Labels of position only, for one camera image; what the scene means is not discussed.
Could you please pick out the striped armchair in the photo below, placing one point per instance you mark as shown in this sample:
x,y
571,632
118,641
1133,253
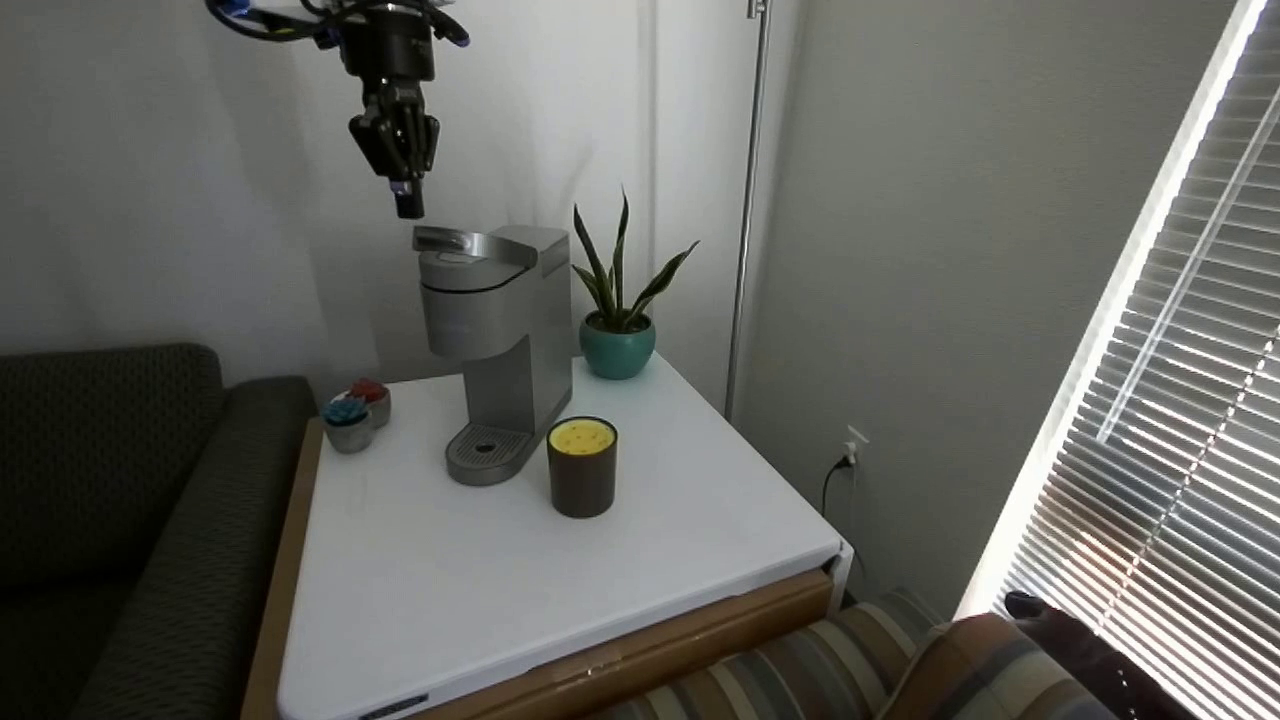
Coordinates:
x,y
960,670

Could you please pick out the white wall socket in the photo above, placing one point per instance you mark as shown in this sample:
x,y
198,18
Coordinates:
x,y
856,448

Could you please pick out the snake plant in teal pot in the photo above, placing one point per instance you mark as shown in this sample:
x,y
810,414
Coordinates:
x,y
617,345

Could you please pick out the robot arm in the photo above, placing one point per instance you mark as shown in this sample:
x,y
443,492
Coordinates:
x,y
278,5

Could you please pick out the silver coffee maker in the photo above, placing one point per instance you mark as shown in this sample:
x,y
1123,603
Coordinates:
x,y
505,340

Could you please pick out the dark jar with yellow candle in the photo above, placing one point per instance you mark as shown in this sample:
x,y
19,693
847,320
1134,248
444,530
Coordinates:
x,y
582,480

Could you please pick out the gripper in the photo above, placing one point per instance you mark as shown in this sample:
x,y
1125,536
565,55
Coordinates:
x,y
392,50

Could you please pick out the red succulent in grey pot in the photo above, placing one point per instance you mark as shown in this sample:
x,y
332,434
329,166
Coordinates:
x,y
377,403

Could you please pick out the blue succulent in grey pot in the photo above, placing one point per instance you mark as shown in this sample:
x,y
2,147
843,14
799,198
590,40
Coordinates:
x,y
348,432

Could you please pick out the window blinds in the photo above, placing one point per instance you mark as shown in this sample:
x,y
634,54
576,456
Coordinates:
x,y
1180,400

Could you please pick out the coffee maker lid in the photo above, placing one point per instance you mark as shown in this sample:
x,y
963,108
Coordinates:
x,y
480,245

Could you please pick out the silver pole stand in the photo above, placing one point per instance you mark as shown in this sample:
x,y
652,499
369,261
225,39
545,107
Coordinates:
x,y
745,250

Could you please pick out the dark grey sofa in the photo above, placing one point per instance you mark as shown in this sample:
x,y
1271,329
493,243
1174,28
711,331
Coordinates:
x,y
120,520

